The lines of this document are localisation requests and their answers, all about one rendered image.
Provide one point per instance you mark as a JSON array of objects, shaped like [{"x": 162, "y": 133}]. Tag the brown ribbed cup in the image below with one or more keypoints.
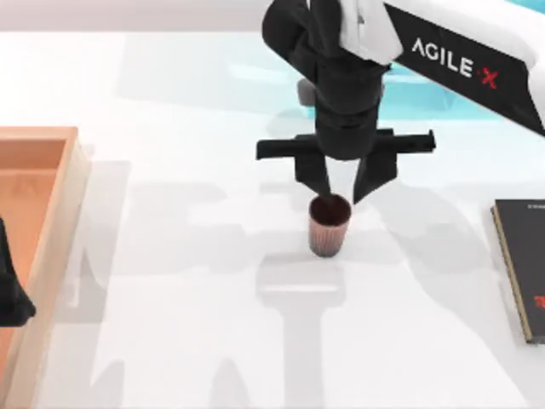
[{"x": 328, "y": 234}]

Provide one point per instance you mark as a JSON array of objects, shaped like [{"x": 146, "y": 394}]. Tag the black book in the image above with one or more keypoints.
[{"x": 526, "y": 268}]

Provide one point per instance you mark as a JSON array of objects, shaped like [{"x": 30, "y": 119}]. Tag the shallow salmon-coloured box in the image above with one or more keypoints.
[{"x": 51, "y": 238}]

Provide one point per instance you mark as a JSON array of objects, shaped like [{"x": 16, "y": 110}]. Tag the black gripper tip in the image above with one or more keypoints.
[{"x": 12, "y": 294}]

